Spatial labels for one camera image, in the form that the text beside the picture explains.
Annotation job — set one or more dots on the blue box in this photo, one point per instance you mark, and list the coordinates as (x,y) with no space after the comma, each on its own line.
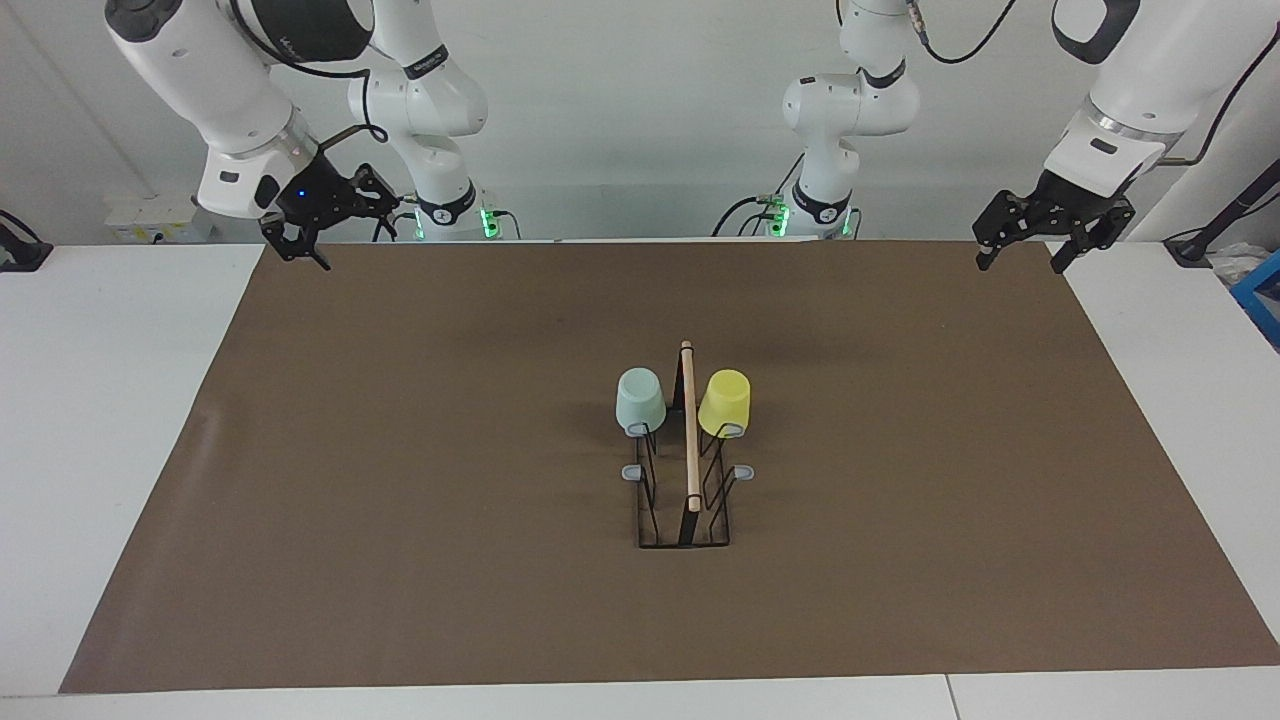
(1262,300)

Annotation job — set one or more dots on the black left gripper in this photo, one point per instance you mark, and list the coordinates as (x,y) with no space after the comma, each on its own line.
(1068,200)

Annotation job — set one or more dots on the white slanted pole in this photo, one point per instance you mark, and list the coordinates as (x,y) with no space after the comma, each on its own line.
(1250,150)

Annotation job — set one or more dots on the crumpled clear plastic wrap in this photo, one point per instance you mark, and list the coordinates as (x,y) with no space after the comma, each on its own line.
(1235,265)

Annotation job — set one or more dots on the white power socket box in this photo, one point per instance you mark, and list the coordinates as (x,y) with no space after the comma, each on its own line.
(160,220)

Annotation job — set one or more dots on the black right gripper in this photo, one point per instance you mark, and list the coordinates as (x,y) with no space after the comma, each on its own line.
(320,195)

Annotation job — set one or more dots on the pale green cup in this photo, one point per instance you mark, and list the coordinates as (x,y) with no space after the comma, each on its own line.
(640,405)

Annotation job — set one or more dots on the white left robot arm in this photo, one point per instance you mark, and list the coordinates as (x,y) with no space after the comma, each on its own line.
(850,105)

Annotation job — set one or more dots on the black clamp mount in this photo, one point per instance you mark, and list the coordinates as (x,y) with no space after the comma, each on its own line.
(20,255)

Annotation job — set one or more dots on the brown table mat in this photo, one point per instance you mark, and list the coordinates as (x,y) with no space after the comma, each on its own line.
(450,560)

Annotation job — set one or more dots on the yellow cup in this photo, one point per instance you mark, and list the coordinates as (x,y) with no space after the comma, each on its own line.
(725,405)

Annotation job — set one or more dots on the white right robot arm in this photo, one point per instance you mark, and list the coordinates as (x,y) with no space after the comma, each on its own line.
(200,70)

